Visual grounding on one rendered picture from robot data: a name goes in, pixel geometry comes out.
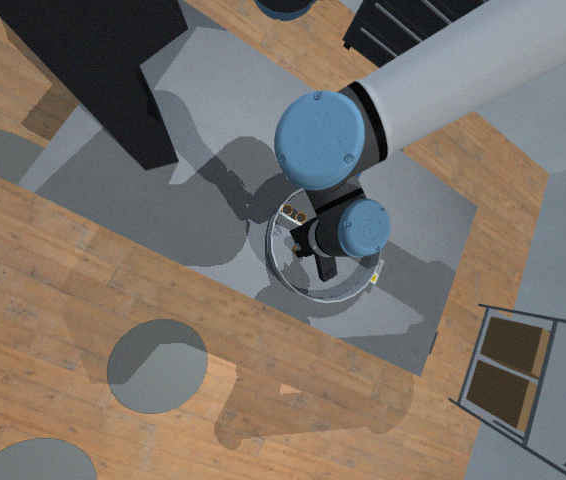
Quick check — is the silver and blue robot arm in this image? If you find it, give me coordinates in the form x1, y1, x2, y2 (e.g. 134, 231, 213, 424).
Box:
274, 0, 566, 282

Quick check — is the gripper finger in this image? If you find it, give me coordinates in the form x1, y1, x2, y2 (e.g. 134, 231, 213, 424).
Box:
292, 237, 305, 258

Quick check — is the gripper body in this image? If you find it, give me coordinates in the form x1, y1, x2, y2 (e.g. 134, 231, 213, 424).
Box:
290, 217, 318, 257

